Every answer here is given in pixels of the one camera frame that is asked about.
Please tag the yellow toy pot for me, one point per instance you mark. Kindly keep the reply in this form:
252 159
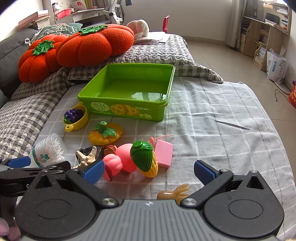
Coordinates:
79 124

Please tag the light grid bedsheet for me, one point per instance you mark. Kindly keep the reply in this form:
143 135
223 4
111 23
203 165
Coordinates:
223 125

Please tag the white paper shopping bag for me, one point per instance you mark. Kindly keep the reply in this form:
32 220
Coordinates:
276 67

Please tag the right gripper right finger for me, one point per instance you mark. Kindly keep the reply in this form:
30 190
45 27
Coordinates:
214 181

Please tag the clear cotton swab jar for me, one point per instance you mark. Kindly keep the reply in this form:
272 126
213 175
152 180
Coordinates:
47 152

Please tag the toy corn cob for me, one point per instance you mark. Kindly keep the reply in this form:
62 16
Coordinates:
143 155

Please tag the red lantern toy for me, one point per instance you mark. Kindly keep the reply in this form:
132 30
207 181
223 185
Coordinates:
292 96

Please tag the large orange pumpkin cushion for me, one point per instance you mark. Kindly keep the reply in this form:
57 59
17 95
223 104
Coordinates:
94 45

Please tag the teal patterned pillow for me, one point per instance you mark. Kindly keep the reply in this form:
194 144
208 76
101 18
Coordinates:
67 29

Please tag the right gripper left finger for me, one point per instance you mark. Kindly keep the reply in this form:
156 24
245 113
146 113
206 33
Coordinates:
84 181

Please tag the pink rectangular block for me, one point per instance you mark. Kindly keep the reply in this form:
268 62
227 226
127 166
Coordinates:
164 152

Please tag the wooden desk shelf unit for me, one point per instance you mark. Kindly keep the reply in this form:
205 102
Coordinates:
265 25

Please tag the beige starfish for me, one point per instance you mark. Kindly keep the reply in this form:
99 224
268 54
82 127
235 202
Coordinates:
85 160

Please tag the person left hand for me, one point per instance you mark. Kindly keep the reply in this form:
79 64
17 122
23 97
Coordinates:
9 232

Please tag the pink storage basket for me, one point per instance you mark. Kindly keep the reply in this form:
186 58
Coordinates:
63 13

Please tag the grey sofa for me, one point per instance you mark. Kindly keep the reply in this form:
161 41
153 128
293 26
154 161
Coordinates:
12 49

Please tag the stack of books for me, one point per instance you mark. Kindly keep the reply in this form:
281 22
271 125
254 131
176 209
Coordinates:
37 20

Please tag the yellow toy pumpkin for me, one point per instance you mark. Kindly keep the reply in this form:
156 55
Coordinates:
105 133

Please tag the pink small chair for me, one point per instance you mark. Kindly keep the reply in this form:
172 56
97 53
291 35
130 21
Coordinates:
165 24

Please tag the amber rubber octopus toy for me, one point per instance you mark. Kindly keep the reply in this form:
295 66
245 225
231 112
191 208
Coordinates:
180 193

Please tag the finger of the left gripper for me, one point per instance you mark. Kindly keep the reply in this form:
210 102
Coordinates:
17 162
46 167

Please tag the small orange pumpkin cushion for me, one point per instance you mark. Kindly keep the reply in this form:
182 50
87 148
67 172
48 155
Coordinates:
39 61

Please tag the pink plush rabbit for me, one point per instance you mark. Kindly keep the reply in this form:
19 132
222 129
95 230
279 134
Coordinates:
140 28

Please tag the purple toy grapes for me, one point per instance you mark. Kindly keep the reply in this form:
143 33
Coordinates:
72 115

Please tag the beige curtain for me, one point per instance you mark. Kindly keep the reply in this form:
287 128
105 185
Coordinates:
237 12

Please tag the white office chair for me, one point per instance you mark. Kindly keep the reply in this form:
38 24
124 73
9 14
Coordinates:
107 12

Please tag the pink gourd toy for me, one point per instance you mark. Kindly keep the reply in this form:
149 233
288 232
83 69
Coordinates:
118 162

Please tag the green plastic cookie box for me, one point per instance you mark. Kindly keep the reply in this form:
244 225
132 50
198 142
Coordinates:
131 90

